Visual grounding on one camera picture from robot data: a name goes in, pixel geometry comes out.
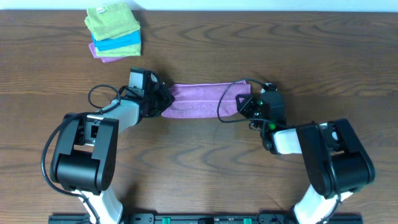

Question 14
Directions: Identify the purple microfiber cloth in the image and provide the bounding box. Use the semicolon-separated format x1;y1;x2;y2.
162;81;251;119

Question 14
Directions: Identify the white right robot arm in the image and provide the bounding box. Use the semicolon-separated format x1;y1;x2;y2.
236;92;375;223

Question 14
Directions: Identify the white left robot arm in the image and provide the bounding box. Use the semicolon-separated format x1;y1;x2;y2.
41;68;175;223

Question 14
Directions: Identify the lower green folded cloth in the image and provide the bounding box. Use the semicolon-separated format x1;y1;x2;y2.
95;44;141;57

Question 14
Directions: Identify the green folded cloth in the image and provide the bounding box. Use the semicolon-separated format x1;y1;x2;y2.
85;2;141;40
95;44;141;57

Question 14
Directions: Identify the blue folded cloth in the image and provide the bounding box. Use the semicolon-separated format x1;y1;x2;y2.
91;30;141;51

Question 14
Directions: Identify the bottom purple folded cloth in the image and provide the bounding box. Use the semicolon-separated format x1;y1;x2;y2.
88;43;123;63

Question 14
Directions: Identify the top green folded cloth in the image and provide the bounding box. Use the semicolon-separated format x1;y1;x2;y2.
85;2;141;40

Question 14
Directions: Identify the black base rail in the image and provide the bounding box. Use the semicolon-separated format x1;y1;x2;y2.
48;213;364;224

